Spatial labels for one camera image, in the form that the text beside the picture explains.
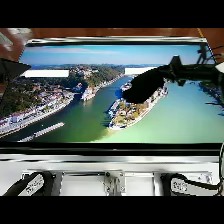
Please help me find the black garment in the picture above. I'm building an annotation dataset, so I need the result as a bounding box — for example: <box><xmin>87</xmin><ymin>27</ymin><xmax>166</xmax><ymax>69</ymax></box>
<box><xmin>122</xmin><ymin>67</ymin><xmax>166</xmax><ymax>105</ymax></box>

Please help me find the silver frame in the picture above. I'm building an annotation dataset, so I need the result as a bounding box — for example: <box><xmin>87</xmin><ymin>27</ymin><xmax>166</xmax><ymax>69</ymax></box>
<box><xmin>0</xmin><ymin>153</ymin><xmax>224</xmax><ymax>197</ymax></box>

